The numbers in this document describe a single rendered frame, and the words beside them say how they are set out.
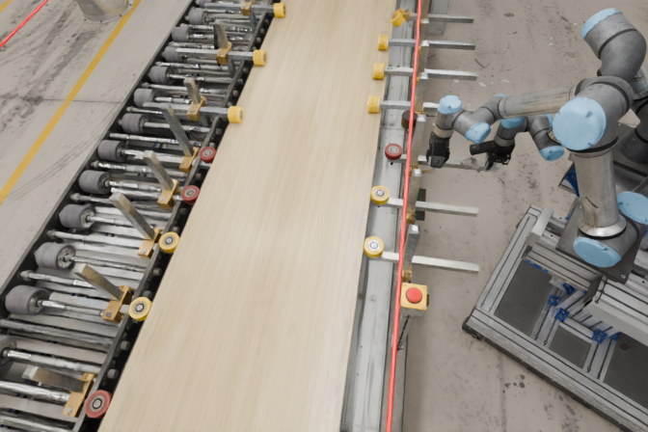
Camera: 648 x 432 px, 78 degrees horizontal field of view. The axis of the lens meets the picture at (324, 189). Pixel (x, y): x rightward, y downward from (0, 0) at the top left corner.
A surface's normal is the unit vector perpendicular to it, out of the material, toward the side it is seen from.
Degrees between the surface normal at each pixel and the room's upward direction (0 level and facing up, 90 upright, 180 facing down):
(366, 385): 0
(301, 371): 0
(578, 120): 85
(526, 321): 0
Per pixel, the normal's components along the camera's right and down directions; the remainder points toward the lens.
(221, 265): -0.06, -0.57
